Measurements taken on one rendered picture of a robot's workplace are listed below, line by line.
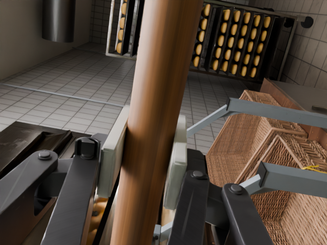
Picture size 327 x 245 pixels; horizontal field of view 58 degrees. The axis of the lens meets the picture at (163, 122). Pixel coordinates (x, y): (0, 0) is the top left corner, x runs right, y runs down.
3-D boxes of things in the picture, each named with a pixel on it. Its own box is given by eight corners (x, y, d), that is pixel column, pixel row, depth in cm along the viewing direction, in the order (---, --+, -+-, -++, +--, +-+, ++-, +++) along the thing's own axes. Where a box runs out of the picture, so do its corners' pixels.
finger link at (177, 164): (172, 161, 15) (187, 164, 15) (176, 113, 21) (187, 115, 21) (162, 209, 16) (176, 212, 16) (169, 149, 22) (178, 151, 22)
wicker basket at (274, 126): (272, 226, 137) (213, 216, 137) (246, 164, 189) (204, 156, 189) (310, 133, 118) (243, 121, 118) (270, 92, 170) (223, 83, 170)
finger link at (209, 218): (183, 196, 13) (247, 208, 13) (184, 146, 18) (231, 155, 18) (177, 222, 14) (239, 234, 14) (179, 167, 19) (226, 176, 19)
